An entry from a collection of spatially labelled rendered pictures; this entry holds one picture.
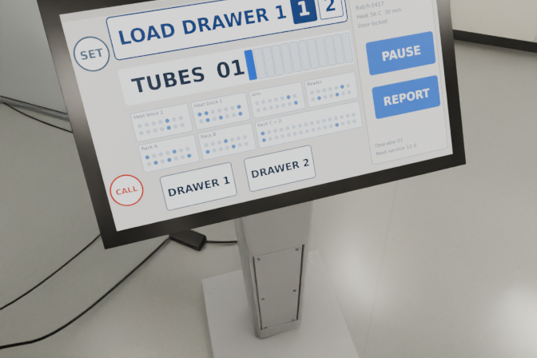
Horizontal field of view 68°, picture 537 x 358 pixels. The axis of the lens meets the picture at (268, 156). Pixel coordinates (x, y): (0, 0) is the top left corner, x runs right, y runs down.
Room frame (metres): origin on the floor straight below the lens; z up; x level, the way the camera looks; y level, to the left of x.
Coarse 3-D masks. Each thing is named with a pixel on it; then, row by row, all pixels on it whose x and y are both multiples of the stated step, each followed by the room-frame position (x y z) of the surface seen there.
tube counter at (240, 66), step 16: (336, 32) 0.46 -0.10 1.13; (256, 48) 0.43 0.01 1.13; (272, 48) 0.44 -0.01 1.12; (288, 48) 0.44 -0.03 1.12; (304, 48) 0.44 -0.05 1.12; (320, 48) 0.44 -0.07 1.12; (336, 48) 0.45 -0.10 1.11; (224, 64) 0.42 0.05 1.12; (240, 64) 0.42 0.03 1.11; (256, 64) 0.42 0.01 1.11; (272, 64) 0.42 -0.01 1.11; (288, 64) 0.43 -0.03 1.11; (304, 64) 0.43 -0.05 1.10; (320, 64) 0.43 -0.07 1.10; (336, 64) 0.43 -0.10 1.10; (224, 80) 0.40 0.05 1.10; (240, 80) 0.40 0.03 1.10; (256, 80) 0.41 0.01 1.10
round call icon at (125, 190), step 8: (112, 176) 0.31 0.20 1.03; (120, 176) 0.31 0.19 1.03; (128, 176) 0.31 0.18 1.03; (136, 176) 0.31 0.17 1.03; (112, 184) 0.30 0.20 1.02; (120, 184) 0.30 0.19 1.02; (128, 184) 0.30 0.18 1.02; (136, 184) 0.31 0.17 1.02; (112, 192) 0.30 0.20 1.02; (120, 192) 0.30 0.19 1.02; (128, 192) 0.30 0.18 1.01; (136, 192) 0.30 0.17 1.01; (144, 192) 0.30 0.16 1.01; (112, 200) 0.29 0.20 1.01; (120, 200) 0.29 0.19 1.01; (128, 200) 0.29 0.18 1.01; (136, 200) 0.29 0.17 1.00; (144, 200) 0.29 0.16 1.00; (120, 208) 0.28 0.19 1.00
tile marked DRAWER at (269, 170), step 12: (264, 156) 0.34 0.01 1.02; (276, 156) 0.34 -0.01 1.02; (288, 156) 0.35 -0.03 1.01; (300, 156) 0.35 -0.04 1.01; (312, 156) 0.35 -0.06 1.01; (252, 168) 0.33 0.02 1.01; (264, 168) 0.33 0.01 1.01; (276, 168) 0.33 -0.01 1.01; (288, 168) 0.34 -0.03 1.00; (300, 168) 0.34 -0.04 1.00; (312, 168) 0.34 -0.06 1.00; (252, 180) 0.32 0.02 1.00; (264, 180) 0.32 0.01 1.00; (276, 180) 0.32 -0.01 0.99; (288, 180) 0.32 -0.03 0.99; (300, 180) 0.33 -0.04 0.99; (252, 192) 0.31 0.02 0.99
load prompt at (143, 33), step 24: (216, 0) 0.47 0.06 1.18; (240, 0) 0.47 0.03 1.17; (264, 0) 0.47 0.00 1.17; (288, 0) 0.48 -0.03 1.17; (312, 0) 0.48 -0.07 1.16; (336, 0) 0.49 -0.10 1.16; (120, 24) 0.43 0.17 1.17; (144, 24) 0.44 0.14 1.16; (168, 24) 0.44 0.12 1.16; (192, 24) 0.44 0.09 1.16; (216, 24) 0.45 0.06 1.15; (240, 24) 0.45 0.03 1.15; (264, 24) 0.45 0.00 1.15; (288, 24) 0.46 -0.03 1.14; (312, 24) 0.46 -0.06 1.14; (120, 48) 0.41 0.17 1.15; (144, 48) 0.42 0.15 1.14; (168, 48) 0.42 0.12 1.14; (192, 48) 0.42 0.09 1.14
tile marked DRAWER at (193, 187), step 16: (160, 176) 0.31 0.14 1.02; (176, 176) 0.32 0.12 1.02; (192, 176) 0.32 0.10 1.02; (208, 176) 0.32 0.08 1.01; (224, 176) 0.32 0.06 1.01; (176, 192) 0.30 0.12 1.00; (192, 192) 0.30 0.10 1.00; (208, 192) 0.31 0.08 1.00; (224, 192) 0.31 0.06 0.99; (176, 208) 0.29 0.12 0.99
